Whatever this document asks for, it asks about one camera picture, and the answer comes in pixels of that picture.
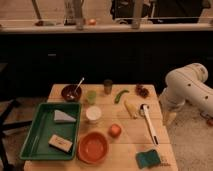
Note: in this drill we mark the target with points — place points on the grey towel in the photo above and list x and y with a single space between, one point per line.
63 117

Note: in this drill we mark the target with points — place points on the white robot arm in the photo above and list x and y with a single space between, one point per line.
186 84

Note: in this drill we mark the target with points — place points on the green small cup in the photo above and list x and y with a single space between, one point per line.
91 97

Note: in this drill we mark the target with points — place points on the beige sponge block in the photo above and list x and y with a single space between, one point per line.
60 143

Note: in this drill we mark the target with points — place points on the orange tomato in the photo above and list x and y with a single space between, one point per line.
114 130

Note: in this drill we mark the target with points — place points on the dark red grape bunch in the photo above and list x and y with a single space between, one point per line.
141 91

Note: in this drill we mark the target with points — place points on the green plastic tray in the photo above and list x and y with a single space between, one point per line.
43 127

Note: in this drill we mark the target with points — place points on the orange fruit on counter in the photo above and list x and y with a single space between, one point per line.
92 22

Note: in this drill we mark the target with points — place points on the white cup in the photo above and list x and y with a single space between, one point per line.
93 114

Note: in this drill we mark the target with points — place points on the orange plastic bowl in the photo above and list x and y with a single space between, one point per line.
93 148

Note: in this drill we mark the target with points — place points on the black office chair base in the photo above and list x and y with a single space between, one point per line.
5 127

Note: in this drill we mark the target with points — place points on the dark metal cup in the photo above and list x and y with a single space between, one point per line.
108 86

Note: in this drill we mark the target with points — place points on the metal spoon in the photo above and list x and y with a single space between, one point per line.
78 85

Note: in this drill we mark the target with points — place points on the yellow banana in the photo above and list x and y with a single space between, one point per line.
131 109

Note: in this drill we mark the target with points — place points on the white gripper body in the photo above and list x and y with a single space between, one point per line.
169 115

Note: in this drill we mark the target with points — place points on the green pepper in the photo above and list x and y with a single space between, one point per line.
118 96

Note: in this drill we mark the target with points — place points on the teal scouring sponge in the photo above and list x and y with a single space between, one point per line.
147 159

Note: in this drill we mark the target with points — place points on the dark brown bowl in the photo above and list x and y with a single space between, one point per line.
67 90

